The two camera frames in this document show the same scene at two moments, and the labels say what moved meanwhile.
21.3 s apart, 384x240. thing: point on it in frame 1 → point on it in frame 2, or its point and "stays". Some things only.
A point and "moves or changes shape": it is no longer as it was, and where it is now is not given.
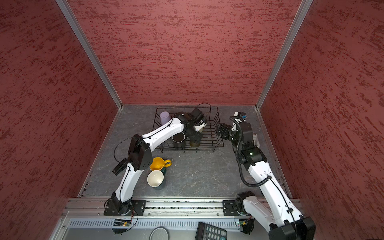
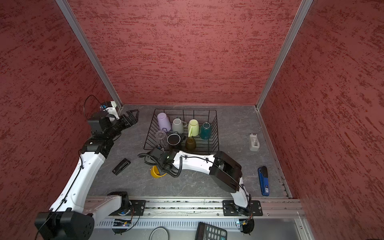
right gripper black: x=227 y=128 → x=160 y=164
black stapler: x=121 y=166 stays
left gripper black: x=196 y=138 → x=134 y=120
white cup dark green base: x=155 y=178 → x=205 y=130
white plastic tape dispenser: x=256 y=142 stays
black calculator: x=207 y=232 stays
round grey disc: x=160 y=233 stays
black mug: x=179 y=137 moves or changes shape
